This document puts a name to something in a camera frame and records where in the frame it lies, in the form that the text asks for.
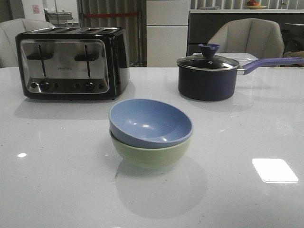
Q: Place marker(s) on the grey kitchen counter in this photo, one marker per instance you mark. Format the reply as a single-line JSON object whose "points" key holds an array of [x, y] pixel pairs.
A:
{"points": [[203, 24]]}

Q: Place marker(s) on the beige chair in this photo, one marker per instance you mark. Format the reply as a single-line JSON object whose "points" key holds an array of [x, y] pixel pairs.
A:
{"points": [[258, 37], [8, 32]]}

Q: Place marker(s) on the dark blue saucepan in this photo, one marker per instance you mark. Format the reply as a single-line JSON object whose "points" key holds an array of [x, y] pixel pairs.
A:
{"points": [[219, 85]]}

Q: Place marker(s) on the beige chair left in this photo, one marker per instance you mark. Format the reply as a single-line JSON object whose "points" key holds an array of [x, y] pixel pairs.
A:
{"points": [[8, 32]]}

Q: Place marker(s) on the beige chair right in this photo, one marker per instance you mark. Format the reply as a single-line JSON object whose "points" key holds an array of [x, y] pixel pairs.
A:
{"points": [[258, 37]]}

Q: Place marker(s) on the white refrigerator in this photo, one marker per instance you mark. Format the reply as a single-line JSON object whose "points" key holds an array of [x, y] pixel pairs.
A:
{"points": [[166, 31]]}

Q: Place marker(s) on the blue bowl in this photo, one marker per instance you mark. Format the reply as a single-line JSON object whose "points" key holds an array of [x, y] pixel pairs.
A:
{"points": [[147, 123]]}

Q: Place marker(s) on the fruit bowl on counter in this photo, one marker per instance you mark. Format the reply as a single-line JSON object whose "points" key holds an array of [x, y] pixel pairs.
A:
{"points": [[254, 5]]}

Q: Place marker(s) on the black and silver toaster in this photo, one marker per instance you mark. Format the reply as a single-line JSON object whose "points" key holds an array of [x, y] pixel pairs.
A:
{"points": [[73, 63]]}

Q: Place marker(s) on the glass pot lid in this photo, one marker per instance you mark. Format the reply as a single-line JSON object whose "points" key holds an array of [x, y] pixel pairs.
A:
{"points": [[208, 60]]}

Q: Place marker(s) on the green bowl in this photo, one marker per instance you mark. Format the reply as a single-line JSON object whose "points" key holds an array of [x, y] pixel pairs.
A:
{"points": [[151, 158]]}

